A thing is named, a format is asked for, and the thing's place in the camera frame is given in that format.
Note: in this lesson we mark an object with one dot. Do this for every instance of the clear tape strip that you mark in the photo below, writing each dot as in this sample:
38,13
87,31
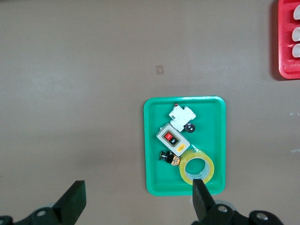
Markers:
295,151
294,114

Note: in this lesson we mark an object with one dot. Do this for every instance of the white-capped metal pipe fitting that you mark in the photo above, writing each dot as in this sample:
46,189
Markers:
296,50
296,34
297,12

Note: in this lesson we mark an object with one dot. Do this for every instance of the red tray holding fittings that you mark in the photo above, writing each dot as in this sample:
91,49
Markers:
284,47

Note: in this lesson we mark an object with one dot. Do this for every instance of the black round buzzer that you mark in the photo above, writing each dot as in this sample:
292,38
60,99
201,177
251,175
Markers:
189,127

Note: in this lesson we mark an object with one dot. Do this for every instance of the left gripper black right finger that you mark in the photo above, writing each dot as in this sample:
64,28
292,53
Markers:
204,206

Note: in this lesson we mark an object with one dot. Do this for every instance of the green plastic tray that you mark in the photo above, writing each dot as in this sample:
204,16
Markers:
211,117

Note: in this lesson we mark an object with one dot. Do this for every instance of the yellow packing tape roll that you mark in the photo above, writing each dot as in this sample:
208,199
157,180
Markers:
194,154

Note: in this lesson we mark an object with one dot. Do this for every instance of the grey push-button switch box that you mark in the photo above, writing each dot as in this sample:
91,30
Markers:
172,139

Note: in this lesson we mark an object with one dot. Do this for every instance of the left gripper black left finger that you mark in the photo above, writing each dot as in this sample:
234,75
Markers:
68,206

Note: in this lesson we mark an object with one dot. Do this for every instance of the black push button, yellow label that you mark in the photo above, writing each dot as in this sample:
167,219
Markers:
167,158

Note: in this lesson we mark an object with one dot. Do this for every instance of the white circuit breaker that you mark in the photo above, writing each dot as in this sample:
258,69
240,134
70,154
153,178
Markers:
180,116

